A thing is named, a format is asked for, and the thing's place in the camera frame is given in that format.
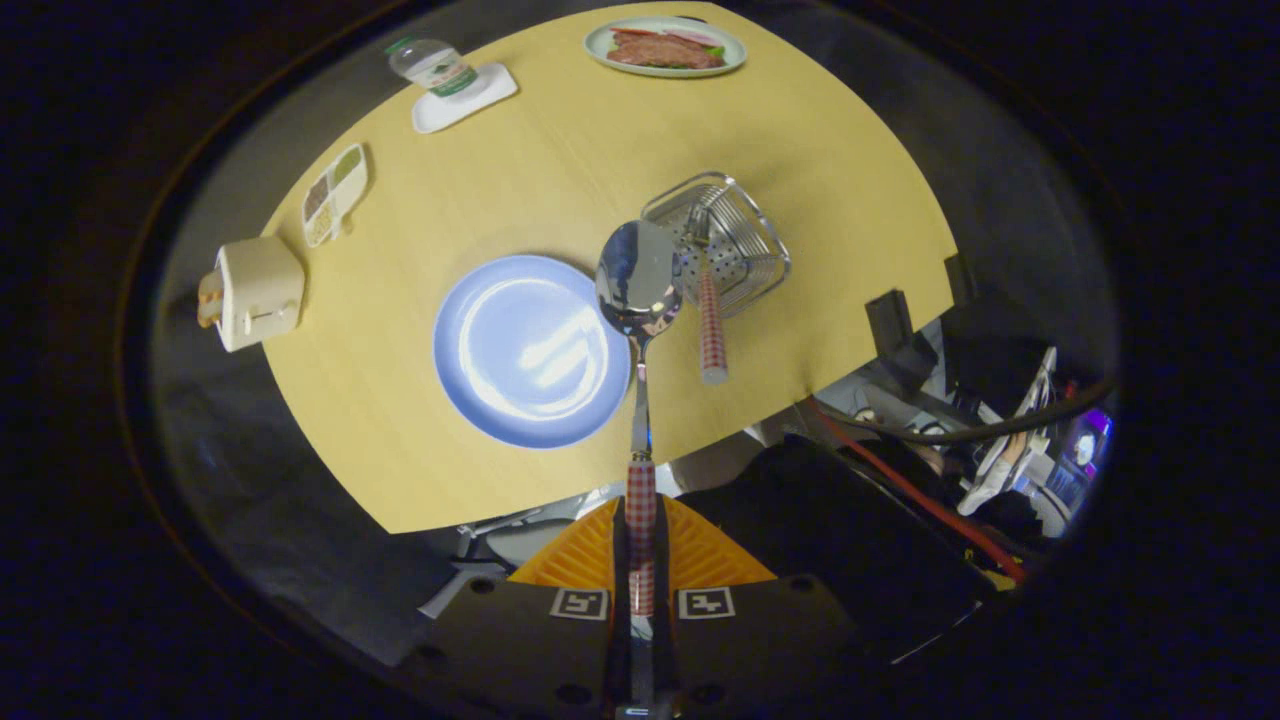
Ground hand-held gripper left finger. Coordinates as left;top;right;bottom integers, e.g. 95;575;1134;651
400;497;629;717

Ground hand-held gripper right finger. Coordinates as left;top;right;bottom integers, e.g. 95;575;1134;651
655;497;881;717

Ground fork with red checked handle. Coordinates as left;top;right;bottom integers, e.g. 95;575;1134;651
690;205;729;386

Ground spoon with red checked handle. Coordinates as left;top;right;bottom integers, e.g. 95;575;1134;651
596;220;685;616

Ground dark bulky object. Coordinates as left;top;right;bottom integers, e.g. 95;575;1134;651
688;435;1001;663

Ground blue round plate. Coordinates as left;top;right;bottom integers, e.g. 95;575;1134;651
433;254;633;449

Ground white tilted device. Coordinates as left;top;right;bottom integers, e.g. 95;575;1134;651
958;345;1061;517

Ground black table clamp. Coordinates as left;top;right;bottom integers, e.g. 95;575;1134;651
865;290;916;358

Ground cream toaster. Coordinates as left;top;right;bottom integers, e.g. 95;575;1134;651
212;236;306;353

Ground white divided bean dish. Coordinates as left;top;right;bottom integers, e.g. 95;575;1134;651
301;143;369;249

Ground white square coaster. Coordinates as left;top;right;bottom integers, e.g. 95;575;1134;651
412;62;519;135

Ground clear water bottle green cap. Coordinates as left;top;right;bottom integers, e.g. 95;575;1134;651
386;37;481;98

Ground pale green plate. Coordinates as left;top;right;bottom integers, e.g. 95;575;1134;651
584;16;748;79

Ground cooked meat slices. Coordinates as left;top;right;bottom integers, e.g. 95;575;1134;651
608;28;727;71

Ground red cable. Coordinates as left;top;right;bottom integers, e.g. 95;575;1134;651
808;398;1028;583

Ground thick black cable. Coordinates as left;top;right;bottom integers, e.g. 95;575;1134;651
815;378;1116;443

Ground metal wire cutlery basket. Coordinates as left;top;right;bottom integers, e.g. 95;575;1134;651
640;171;792;319

